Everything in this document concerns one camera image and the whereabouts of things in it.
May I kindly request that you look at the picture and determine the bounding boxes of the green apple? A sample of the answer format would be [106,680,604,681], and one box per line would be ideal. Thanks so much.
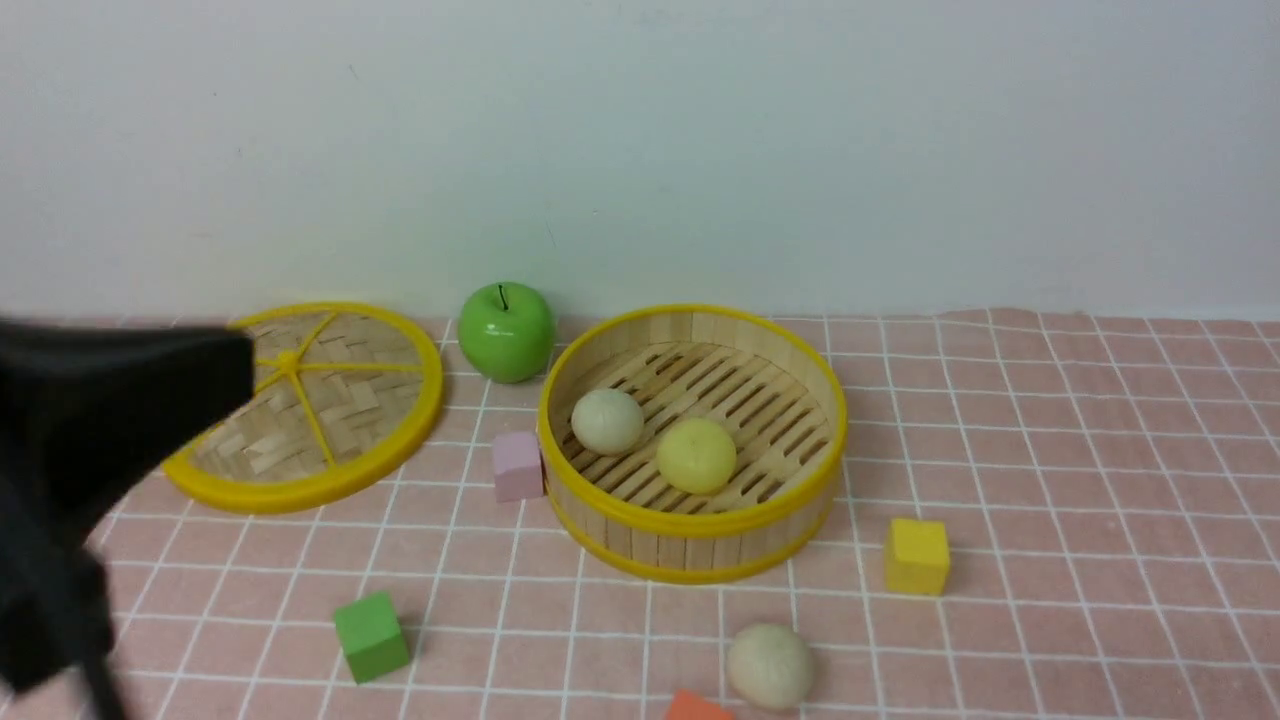
[457,282,556,384]

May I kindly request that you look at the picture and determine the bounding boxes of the white bun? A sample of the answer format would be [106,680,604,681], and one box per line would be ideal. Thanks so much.
[570,388,645,456]

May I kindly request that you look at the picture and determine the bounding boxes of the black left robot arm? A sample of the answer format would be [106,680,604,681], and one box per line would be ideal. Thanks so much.
[1,319,255,719]

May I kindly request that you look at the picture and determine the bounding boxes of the orange block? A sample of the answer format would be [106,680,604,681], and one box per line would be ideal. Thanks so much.
[664,689,733,720]

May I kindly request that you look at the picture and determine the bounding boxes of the pink cube block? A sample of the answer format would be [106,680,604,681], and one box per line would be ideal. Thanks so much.
[492,432,545,503]

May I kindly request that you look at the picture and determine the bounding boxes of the green cube block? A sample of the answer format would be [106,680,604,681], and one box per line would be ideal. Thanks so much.
[333,591,411,685]

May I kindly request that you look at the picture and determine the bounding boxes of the pink checkered tablecloth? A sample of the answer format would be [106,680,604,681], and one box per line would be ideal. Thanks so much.
[96,309,1279,719]

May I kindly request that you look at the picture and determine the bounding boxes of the yellow bun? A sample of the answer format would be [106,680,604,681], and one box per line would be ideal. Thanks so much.
[655,416,737,495]

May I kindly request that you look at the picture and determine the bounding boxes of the yellow cube block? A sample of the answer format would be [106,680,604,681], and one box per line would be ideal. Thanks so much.
[883,518,951,597]

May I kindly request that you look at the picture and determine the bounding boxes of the yellow rimmed bamboo steamer lid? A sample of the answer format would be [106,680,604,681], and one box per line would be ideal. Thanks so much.
[163,302,445,515]

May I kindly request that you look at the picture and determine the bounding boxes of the yellow rimmed bamboo steamer tray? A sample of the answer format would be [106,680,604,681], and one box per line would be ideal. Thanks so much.
[538,304,849,584]

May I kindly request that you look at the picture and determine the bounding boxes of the beige bun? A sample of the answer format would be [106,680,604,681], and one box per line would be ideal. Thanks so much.
[726,623,817,712]

